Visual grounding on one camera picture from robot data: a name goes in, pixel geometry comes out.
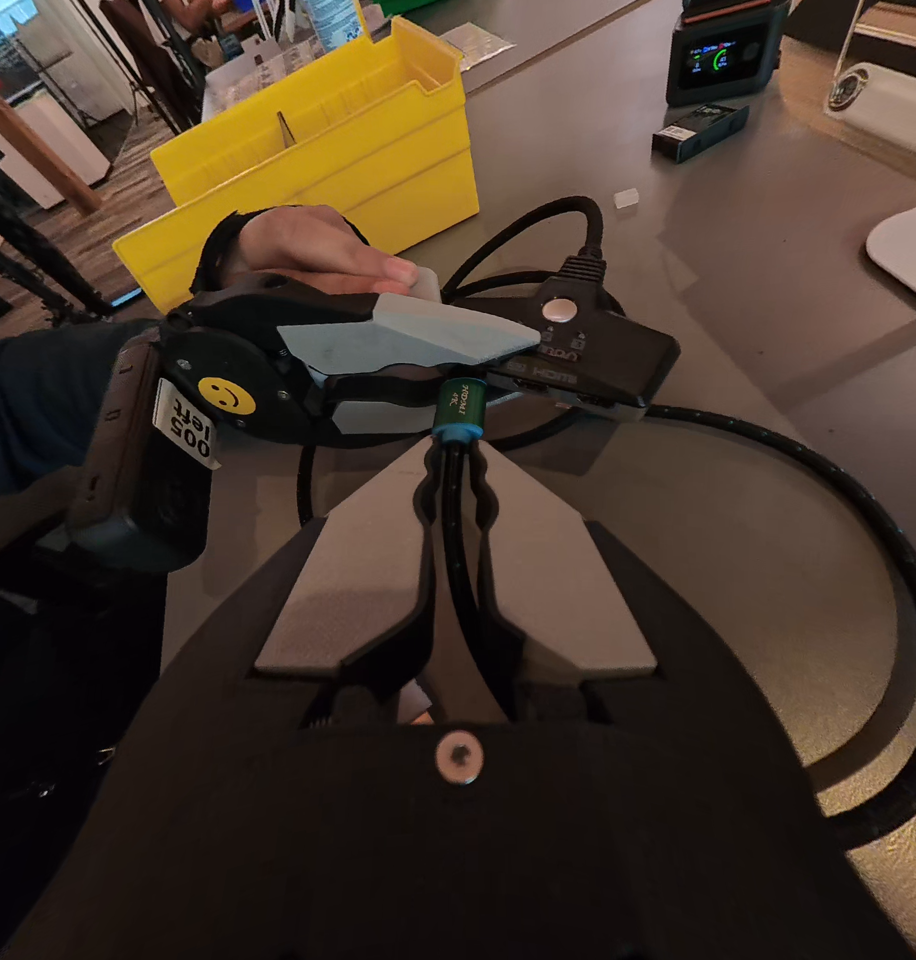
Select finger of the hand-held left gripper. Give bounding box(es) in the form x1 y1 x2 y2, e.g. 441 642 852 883
276 292 543 378
332 375 447 438

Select white blue wipes canister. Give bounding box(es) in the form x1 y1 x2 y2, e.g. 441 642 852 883
304 0 365 54

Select black camera battery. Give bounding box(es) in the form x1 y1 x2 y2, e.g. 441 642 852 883
650 103 751 165

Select clear bag with label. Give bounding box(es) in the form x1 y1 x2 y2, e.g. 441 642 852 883
428 22 517 72

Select black switch pigtail cable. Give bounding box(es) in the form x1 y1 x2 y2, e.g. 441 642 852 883
296 196 625 528

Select person's dark clothing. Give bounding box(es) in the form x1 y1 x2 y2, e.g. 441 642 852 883
0 540 166 960

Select person's left forearm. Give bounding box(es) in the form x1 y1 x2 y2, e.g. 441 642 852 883
0 318 166 526

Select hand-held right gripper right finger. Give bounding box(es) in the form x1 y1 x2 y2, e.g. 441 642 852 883
473 442 659 699

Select monitor on white stand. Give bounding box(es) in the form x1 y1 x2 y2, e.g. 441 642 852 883
784 0 916 310

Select dark charger case with display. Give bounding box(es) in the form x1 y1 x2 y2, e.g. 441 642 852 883
666 0 792 108

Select wooden post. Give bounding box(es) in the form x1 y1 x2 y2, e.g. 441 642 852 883
0 78 102 215

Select person's left hand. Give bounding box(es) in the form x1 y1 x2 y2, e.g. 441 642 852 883
236 204 420 297

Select braided black hdmi cable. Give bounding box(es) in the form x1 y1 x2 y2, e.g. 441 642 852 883
430 377 916 852

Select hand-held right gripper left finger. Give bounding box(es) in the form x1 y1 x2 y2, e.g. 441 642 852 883
254 442 436 697

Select printed paper sheets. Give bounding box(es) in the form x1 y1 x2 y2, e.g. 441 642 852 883
201 33 331 125

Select white cabinet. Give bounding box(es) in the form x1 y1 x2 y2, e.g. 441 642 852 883
0 93 114 211

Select yellow plastic bin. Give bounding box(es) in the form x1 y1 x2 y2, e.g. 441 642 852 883
113 15 481 316

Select black hdmi switch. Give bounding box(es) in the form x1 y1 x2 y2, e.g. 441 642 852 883
488 273 681 423

